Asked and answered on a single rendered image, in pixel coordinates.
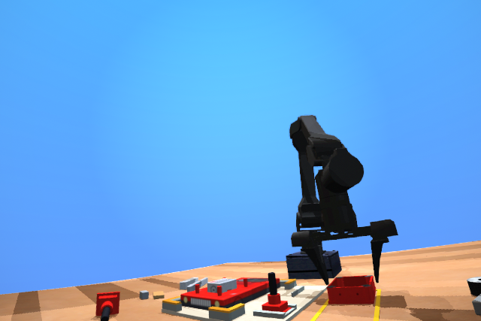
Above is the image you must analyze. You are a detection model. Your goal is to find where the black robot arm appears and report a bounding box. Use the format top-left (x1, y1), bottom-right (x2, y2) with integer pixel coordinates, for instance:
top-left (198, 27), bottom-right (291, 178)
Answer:
top-left (289, 115), bottom-right (365, 232)

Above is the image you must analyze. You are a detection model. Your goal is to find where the red hood shell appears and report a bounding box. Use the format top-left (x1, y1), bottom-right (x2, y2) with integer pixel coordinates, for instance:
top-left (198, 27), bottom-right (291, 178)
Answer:
top-left (327, 275), bottom-right (377, 304)

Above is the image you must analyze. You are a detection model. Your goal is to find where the black toy tyre with white hub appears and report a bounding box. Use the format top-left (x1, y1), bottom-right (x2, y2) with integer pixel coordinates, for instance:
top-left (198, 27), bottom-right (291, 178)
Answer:
top-left (467, 277), bottom-right (481, 296)

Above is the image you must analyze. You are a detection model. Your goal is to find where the small tan block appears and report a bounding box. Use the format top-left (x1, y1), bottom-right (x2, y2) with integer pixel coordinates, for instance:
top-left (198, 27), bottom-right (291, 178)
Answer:
top-left (153, 291), bottom-right (165, 299)

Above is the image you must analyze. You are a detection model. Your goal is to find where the yellow rectangular frame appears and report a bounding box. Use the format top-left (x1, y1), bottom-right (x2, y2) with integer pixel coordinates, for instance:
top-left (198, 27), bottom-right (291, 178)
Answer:
top-left (310, 289), bottom-right (381, 321)

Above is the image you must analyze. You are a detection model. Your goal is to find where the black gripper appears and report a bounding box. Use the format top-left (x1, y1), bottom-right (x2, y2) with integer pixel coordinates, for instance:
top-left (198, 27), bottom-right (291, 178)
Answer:
top-left (291, 195), bottom-right (398, 286)

